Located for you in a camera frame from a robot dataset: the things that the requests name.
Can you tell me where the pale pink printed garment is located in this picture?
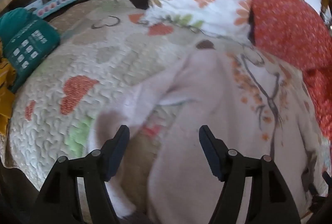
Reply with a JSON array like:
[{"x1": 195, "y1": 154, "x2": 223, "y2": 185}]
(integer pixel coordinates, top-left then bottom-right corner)
[{"x1": 88, "y1": 49, "x2": 321, "y2": 223}]

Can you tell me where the yellow cloth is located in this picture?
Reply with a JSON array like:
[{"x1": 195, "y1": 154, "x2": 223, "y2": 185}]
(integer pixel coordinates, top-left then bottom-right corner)
[{"x1": 0, "y1": 42, "x2": 16, "y2": 136}]

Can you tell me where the red floral sheet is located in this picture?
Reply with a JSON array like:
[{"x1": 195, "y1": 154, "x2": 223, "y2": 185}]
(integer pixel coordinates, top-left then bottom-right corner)
[{"x1": 303, "y1": 66, "x2": 332, "y2": 140}]

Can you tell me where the heart patterned quilt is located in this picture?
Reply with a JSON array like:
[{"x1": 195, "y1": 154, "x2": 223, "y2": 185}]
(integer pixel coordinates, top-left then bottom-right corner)
[{"x1": 4, "y1": 0, "x2": 330, "y2": 224}]

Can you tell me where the green plastic package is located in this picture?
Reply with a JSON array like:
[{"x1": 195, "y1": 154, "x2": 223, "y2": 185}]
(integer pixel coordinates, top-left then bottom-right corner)
[{"x1": 1, "y1": 8, "x2": 60, "y2": 93}]

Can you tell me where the red floral pillow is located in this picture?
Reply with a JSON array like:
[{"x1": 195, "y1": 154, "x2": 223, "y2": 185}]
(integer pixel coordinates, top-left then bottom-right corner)
[{"x1": 251, "y1": 0, "x2": 331, "y2": 70}]

